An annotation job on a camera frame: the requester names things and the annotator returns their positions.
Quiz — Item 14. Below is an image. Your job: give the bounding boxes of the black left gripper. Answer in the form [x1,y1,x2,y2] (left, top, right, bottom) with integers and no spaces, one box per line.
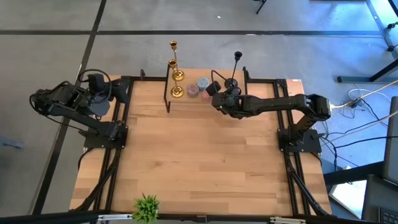
[83,73,130,104]

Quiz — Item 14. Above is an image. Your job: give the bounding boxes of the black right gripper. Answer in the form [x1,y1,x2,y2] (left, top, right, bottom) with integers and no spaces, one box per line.
[205,80,245,118]

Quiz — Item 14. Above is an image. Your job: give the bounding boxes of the blue patterned candle tin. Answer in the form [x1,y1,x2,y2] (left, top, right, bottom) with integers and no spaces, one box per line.
[196,77,210,91]

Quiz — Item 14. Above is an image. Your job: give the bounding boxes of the purple patterned candle tin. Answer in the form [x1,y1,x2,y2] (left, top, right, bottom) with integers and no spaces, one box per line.
[185,83,200,98]

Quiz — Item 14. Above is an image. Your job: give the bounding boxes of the gold candlestick holder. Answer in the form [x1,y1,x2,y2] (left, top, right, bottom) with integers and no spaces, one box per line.
[169,39,186,82]
[167,58,185,99]

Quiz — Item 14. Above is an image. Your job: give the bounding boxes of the wooden shelf riser black legs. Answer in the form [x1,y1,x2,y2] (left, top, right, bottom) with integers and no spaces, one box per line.
[164,63,249,116]

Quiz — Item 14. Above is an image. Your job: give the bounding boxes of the black candlestick holder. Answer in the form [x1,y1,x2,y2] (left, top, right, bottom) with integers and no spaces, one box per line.
[224,51,243,91]

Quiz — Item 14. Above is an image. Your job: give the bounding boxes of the green artificial plant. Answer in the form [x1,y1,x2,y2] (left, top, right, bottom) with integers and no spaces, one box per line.
[132,192,161,224]

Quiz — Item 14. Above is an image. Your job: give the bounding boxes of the black-legged desk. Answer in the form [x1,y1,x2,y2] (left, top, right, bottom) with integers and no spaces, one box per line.
[337,0,398,84]

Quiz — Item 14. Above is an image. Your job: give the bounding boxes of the black overhead rig bar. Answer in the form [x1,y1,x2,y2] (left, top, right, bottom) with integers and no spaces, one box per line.
[0,210,398,224]

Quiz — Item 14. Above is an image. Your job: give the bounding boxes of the dark grey monitor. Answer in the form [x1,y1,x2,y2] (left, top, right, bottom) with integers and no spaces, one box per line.
[382,96,398,184]

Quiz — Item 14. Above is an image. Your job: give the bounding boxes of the black keyboard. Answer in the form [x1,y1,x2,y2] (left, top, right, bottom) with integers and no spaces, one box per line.
[377,207,398,224]

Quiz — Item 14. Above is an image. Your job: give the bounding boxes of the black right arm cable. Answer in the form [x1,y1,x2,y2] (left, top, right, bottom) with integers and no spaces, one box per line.
[210,69,237,91]

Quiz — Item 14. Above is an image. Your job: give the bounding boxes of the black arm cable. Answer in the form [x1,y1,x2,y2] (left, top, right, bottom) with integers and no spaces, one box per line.
[77,68,113,104]
[210,69,237,91]

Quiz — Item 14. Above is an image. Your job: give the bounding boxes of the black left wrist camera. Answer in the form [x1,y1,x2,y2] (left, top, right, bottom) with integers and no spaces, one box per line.
[90,99,111,118]

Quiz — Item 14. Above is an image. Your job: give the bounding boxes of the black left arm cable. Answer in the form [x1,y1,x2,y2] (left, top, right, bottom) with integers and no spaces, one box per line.
[77,68,113,104]

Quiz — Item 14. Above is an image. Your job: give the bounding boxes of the black aluminium table frame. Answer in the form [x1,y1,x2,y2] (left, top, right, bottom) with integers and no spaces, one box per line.
[74,68,332,217]

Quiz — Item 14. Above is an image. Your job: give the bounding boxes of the yellow hanging cord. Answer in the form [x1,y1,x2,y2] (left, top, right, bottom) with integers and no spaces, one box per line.
[329,80,398,109]

